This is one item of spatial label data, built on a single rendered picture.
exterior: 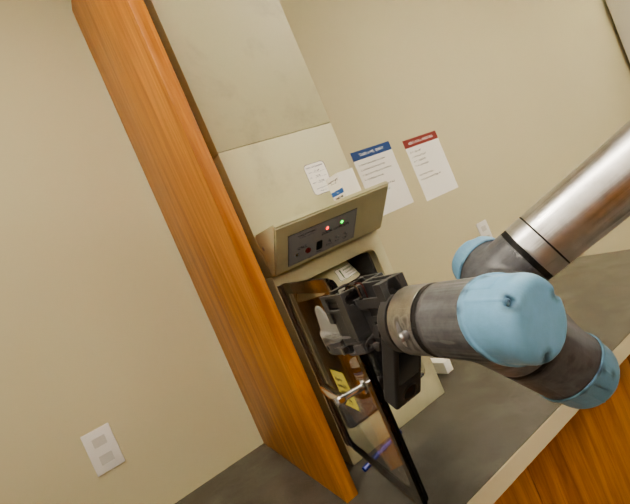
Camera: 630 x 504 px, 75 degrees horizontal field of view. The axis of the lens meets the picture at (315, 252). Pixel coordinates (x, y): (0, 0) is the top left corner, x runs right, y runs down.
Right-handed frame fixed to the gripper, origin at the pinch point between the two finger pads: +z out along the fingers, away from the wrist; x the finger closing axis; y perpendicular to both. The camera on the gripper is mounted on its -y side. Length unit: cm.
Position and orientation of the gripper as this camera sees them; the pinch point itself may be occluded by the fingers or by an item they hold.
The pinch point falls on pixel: (329, 334)
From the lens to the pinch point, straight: 64.3
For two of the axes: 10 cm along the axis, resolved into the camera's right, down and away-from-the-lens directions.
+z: -4.5, 1.6, 8.8
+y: -3.9, -9.2, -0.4
